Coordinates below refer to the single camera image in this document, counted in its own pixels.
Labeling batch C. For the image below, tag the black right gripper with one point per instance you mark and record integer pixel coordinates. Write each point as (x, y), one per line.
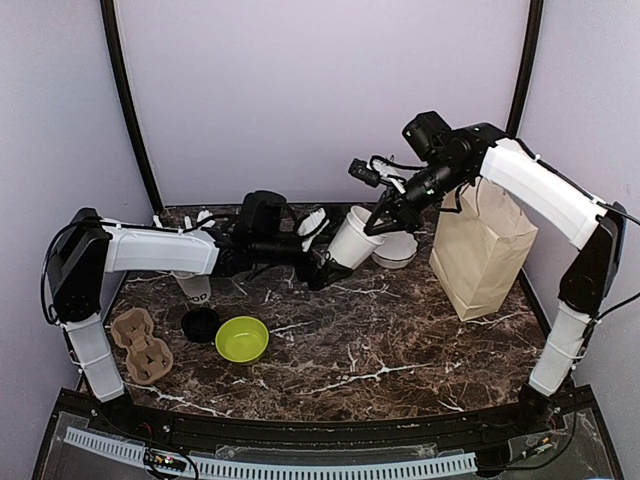
(404, 216)

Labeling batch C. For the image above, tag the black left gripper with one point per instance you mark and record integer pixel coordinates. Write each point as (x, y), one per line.
(320, 278)

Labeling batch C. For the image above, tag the white paper coffee cup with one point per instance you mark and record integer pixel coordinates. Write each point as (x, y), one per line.
(351, 246)

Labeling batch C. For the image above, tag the black plastic cup lid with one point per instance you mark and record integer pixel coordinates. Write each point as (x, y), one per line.
(200, 325)

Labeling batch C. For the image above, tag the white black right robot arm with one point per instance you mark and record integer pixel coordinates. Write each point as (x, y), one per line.
(592, 228)

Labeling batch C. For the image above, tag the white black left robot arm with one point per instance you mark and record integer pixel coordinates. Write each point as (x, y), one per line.
(90, 247)

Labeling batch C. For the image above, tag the brown paper takeout bag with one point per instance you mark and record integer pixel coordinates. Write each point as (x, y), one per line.
(478, 252)

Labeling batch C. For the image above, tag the white scalloped ceramic bowl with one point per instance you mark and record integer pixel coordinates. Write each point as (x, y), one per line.
(397, 251)

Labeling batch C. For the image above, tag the lime green bowl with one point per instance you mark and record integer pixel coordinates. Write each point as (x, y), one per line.
(242, 340)

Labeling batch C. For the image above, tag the white cup holding straws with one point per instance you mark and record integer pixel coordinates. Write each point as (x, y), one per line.
(197, 288)

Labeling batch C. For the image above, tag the bundle of white wrapped straws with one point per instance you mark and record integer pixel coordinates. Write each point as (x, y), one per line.
(200, 220)

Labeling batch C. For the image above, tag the brown cardboard cup carrier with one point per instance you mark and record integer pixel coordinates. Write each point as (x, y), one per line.
(148, 358)

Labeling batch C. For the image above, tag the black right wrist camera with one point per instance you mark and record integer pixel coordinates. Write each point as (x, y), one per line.
(360, 170)

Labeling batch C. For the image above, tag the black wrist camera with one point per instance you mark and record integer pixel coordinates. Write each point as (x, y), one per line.
(260, 214)
(360, 170)

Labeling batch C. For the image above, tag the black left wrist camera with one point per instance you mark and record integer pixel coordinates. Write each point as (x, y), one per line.
(260, 214)

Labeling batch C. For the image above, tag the black front table rail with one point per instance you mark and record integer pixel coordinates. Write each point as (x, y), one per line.
(493, 429)

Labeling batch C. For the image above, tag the black corner frame post right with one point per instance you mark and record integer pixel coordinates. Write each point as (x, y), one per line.
(529, 49)

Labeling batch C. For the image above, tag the black corner frame post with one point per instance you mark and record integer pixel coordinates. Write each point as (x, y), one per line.
(127, 106)
(529, 49)

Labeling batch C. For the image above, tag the white slotted cable duct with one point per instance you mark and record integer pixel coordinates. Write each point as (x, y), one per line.
(252, 463)

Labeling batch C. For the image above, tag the black corner frame post left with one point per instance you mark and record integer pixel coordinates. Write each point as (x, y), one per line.
(127, 106)

